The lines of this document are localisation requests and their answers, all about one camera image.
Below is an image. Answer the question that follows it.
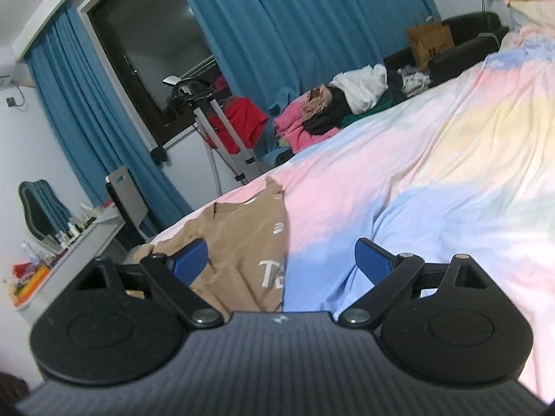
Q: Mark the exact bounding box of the brown patterned garment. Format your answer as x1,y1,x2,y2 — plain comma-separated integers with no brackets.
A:
303,85,333,120

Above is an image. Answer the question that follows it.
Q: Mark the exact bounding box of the blue curtain left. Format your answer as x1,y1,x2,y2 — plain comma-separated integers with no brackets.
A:
25,3,192,233

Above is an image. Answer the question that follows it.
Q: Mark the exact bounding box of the wavy mirror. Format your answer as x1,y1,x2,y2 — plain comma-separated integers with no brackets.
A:
18,179,72,241

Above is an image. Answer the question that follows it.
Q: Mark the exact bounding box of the blue curtain right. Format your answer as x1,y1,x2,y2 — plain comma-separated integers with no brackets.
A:
186,0,439,116

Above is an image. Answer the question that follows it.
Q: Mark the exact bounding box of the white garment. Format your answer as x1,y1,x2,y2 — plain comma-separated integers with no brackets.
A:
329,64,389,115

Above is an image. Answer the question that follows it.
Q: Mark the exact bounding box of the pastel pink bed sheet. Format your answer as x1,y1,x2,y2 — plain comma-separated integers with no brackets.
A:
147,23,555,404

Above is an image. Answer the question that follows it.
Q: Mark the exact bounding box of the brown paper bag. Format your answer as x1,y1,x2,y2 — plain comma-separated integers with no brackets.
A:
405,16,454,70

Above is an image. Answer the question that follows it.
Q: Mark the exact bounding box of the black garment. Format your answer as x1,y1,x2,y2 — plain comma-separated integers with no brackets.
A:
303,86,352,135

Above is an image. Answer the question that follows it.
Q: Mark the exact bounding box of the white dressing desk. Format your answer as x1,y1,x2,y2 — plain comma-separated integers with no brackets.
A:
16,206,127,327

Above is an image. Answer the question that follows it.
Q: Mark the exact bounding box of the blue garment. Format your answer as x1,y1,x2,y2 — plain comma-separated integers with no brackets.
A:
254,118,293,168

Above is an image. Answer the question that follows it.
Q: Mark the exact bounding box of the silver garment steamer stand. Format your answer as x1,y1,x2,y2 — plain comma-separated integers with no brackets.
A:
163,75,264,185

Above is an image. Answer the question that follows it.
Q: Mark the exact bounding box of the dark window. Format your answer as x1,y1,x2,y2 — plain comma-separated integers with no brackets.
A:
82,0,221,145

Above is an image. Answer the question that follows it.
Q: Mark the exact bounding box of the tan t-shirt with logo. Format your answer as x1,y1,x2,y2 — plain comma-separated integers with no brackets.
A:
133,178,288,318

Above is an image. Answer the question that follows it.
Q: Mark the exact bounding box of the pink garment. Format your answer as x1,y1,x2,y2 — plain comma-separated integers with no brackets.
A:
274,93,340,154

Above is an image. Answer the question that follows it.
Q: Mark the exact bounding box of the black and white chair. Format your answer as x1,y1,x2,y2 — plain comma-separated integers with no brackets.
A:
105,166,152,242

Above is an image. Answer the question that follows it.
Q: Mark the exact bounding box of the red garment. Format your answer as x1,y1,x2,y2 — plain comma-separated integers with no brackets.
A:
207,97,269,154

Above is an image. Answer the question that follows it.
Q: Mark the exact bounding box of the blue curtain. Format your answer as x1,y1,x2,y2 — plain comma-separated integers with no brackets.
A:
186,0,439,116
25,3,192,233

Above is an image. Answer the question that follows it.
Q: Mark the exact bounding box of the black sofa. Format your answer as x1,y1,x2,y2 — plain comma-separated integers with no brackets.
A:
384,11,509,91

